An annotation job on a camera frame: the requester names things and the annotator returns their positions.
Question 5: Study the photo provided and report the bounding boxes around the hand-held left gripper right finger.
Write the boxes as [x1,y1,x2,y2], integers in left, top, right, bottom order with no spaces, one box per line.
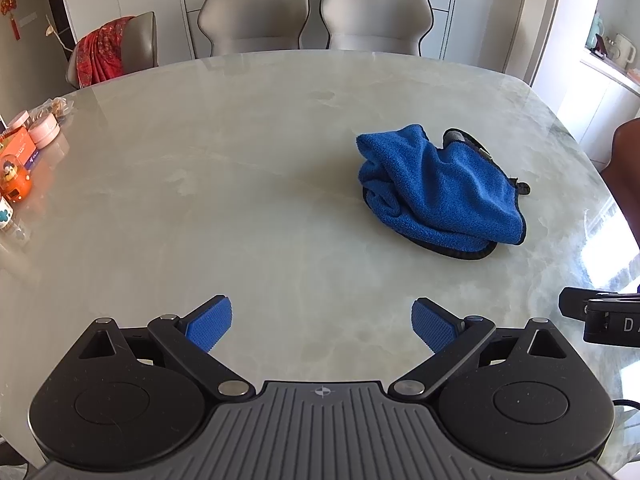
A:
[389,297,568,399]

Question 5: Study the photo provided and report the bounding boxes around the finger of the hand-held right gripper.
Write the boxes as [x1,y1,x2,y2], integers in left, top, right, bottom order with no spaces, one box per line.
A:
[558,287,621,319]

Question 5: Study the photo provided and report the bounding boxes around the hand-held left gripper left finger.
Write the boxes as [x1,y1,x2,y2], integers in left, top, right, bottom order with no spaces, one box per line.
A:
[75,296,254,399]

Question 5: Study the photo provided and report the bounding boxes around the blue towel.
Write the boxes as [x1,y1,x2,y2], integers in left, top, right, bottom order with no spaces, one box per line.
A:
[356,123,532,262]

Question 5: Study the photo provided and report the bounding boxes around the brown leather chair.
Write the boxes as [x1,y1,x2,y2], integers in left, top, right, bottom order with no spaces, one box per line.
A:
[600,119,640,251]

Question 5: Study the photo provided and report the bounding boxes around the orange toy figure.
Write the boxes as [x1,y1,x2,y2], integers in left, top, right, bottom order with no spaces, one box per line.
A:
[0,157,34,204]

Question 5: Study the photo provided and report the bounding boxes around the white pitcher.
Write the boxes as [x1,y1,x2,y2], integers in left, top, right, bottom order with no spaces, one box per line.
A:
[612,34,637,69]

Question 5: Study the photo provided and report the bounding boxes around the orange box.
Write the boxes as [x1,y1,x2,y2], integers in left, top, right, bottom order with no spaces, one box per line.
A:
[0,127,41,171]

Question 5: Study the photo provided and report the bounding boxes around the clear snack packets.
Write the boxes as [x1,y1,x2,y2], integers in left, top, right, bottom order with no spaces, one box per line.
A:
[30,99,76,122]

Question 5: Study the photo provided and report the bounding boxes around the pale green mug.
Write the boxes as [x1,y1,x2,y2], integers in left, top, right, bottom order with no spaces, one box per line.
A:
[586,12,606,51]

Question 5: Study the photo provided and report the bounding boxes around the grey chair with draped cloth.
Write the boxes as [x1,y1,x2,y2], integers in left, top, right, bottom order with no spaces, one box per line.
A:
[66,11,160,90]

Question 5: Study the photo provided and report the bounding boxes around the red patterned cloth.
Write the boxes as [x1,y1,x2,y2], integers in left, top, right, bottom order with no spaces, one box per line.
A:
[76,17,136,90]

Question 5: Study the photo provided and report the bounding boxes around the grey upholstered chair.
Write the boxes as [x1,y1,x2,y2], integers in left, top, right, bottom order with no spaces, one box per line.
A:
[320,0,433,57]
[197,0,311,58]

